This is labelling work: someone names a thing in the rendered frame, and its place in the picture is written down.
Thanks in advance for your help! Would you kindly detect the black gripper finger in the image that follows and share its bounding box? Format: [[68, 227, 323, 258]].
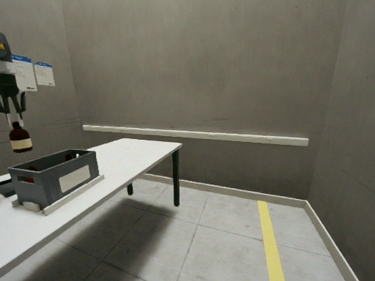
[[0, 90, 13, 127], [8, 90, 27, 127]]

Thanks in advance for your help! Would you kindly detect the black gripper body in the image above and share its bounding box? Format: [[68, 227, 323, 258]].
[[0, 73, 20, 97]]

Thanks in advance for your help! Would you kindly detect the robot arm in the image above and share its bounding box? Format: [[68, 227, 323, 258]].
[[0, 32, 16, 75]]

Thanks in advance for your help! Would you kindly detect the brown glass bottle with cream label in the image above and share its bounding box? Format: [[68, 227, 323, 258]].
[[9, 121, 33, 153]]

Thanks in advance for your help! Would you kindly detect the grey plastic crate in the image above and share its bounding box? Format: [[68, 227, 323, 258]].
[[7, 149, 100, 211]]

